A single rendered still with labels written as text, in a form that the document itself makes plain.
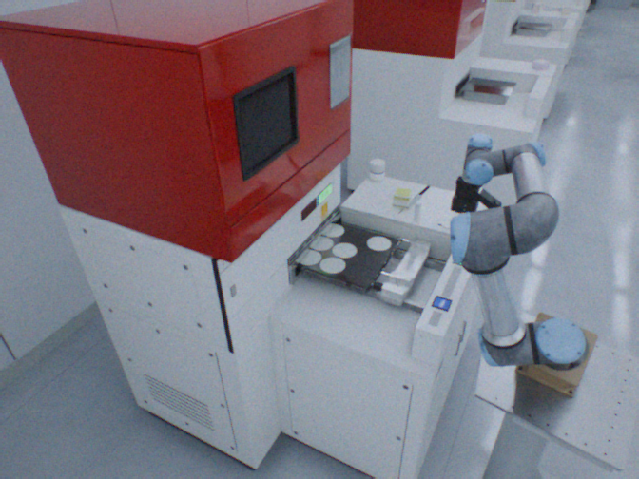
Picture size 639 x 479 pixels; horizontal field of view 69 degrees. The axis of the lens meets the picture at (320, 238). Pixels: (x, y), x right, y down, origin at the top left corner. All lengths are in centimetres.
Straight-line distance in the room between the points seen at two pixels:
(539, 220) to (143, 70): 97
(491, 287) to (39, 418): 230
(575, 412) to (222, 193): 120
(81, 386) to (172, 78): 204
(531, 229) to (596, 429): 73
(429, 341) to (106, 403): 177
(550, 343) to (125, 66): 129
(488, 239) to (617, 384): 82
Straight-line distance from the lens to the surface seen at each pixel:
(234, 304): 154
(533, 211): 113
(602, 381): 177
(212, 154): 119
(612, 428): 167
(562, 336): 142
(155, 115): 127
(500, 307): 129
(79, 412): 278
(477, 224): 112
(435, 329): 154
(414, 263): 191
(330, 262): 185
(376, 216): 203
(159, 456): 249
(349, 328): 170
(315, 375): 186
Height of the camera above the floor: 205
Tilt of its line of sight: 35 degrees down
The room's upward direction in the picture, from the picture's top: 1 degrees counter-clockwise
